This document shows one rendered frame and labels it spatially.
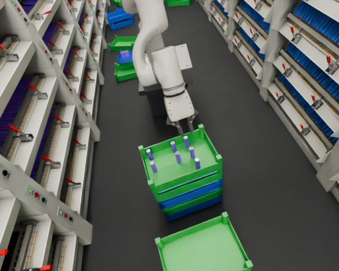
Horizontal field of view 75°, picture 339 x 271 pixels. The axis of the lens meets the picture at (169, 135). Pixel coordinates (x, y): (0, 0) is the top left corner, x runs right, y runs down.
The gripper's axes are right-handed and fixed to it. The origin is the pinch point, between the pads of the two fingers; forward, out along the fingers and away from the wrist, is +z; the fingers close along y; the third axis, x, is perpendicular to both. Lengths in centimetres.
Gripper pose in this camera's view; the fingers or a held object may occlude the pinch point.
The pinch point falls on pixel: (185, 128)
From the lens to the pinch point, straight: 89.9
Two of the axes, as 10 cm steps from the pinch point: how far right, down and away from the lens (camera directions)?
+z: 2.8, 8.7, 4.0
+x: 1.9, 3.6, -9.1
